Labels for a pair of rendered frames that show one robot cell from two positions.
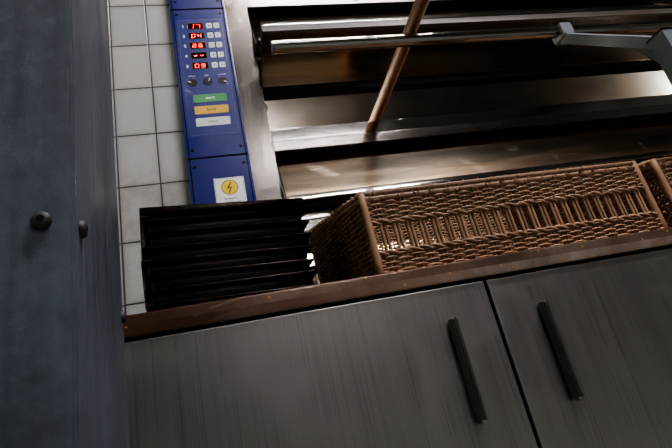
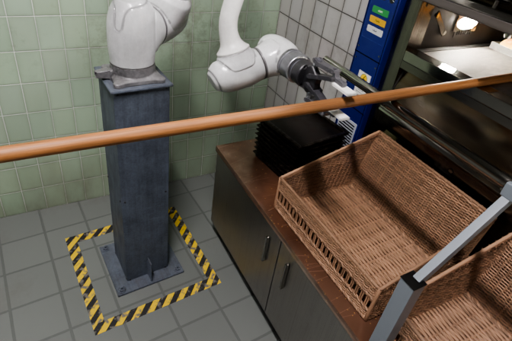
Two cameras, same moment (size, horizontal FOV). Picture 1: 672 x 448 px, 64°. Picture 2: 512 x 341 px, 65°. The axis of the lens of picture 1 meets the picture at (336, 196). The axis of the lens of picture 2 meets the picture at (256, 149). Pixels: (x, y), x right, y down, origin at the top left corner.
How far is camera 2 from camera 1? 1.75 m
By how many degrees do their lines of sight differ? 89
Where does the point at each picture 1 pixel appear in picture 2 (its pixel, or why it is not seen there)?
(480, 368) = (270, 253)
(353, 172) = (432, 113)
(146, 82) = not seen: outside the picture
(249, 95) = (408, 14)
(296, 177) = not seen: hidden behind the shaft
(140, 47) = not seen: outside the picture
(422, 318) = (265, 227)
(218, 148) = (369, 51)
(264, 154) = (394, 65)
